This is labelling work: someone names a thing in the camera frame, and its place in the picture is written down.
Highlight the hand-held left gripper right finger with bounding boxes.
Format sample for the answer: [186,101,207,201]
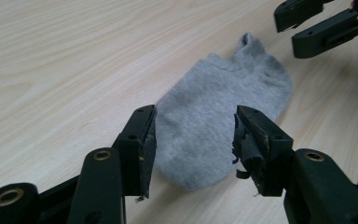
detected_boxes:
[231,105,358,224]

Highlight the grey ankle sock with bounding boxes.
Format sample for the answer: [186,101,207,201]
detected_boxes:
[153,32,294,191]

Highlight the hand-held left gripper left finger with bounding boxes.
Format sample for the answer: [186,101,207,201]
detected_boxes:
[67,104,158,224]

